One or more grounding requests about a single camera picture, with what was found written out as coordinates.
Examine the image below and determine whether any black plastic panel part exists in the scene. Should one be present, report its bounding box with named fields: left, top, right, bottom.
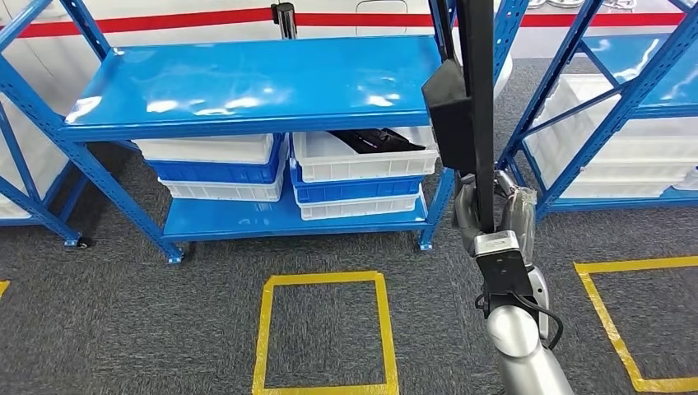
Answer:
left=422, top=0, right=497, bottom=233

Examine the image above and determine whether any black stanchion post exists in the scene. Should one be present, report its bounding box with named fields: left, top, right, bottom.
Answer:
left=271, top=2, right=298, bottom=40

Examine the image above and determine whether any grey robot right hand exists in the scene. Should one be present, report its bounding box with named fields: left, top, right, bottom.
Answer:
left=451, top=170, right=538, bottom=268

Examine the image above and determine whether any chrome stool base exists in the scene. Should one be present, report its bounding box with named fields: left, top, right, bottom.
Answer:
left=528, top=0, right=628, bottom=11

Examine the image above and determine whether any blue metal shelf rack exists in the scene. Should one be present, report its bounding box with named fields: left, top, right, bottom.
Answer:
left=0, top=0, right=530, bottom=266
left=0, top=98, right=93, bottom=250
left=495, top=0, right=698, bottom=222

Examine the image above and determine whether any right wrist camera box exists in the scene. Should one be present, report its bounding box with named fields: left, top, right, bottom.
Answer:
left=472, top=230, right=534, bottom=313

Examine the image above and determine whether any black part in crate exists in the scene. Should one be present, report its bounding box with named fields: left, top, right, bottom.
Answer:
left=328, top=128, right=427, bottom=155

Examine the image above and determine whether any red barrier belt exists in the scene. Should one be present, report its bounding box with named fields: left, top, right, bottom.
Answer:
left=16, top=6, right=686, bottom=40

